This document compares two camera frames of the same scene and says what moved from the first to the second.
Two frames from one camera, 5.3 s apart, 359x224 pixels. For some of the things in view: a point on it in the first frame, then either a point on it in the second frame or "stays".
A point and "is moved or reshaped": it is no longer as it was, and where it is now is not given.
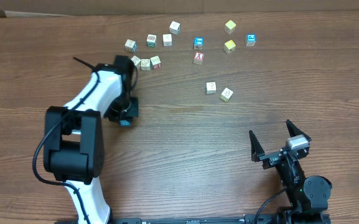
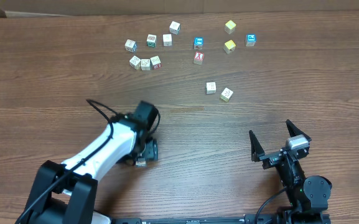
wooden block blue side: (125, 122) is moved or reshaped
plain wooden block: (210, 88) stays
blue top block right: (251, 40) stays
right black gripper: (280, 154) stays
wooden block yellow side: (226, 94) stays
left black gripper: (129, 111) -> (149, 150)
